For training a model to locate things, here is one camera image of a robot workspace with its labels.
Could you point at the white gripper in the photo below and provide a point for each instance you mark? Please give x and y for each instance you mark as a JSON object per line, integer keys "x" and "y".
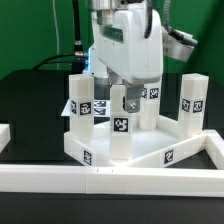
{"x": 128, "y": 42}

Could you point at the white right fence bar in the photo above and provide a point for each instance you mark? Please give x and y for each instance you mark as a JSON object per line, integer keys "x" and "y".
{"x": 214, "y": 146}

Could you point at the white left fence bar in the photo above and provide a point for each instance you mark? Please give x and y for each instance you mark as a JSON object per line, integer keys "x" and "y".
{"x": 4, "y": 136}

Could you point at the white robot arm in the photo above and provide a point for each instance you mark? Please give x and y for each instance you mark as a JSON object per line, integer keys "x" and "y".
{"x": 179, "y": 37}

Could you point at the white front fence bar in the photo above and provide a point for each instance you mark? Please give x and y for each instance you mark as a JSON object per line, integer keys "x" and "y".
{"x": 109, "y": 180}

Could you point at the white marker sheet with tags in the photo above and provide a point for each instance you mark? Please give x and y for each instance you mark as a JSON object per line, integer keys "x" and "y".
{"x": 101, "y": 108}

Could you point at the black cable post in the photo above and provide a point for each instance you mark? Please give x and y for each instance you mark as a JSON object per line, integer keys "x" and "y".
{"x": 76, "y": 64}

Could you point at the white fence bar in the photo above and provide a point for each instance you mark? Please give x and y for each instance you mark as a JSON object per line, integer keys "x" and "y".
{"x": 109, "y": 180}
{"x": 214, "y": 146}
{"x": 4, "y": 136}

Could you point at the white desk top tray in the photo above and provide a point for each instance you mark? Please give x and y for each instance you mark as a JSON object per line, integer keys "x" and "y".
{"x": 158, "y": 148}

